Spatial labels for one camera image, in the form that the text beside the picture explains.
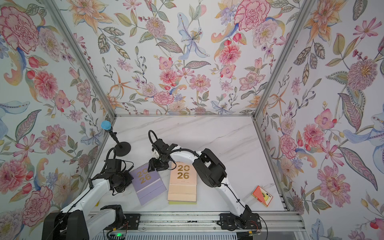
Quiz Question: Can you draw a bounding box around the blue microphone on stand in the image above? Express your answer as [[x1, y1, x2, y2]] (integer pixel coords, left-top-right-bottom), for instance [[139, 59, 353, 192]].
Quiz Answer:
[[101, 121, 131, 157]]

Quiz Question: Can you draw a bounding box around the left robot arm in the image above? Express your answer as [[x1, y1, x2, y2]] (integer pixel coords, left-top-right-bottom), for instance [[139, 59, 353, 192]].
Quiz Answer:
[[42, 159, 133, 240]]

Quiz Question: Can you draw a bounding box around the aluminium mounting rail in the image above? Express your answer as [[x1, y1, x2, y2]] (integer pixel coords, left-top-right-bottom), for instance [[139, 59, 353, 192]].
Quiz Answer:
[[47, 211, 307, 235]]

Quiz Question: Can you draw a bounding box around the red orange small box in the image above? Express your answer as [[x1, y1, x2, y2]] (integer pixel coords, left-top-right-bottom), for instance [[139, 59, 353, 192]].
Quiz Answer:
[[252, 186, 273, 207]]

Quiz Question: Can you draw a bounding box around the purple calendar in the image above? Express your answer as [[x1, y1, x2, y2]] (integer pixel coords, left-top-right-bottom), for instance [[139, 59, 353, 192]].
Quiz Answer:
[[131, 163, 167, 206]]

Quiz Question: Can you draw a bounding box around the yellow-green calendar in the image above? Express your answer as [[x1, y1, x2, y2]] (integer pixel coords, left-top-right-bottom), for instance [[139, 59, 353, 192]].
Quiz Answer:
[[169, 201, 197, 205]]

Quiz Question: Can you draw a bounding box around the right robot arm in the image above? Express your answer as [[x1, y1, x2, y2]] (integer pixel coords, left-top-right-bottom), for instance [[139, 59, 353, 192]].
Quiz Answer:
[[148, 139, 262, 231]]

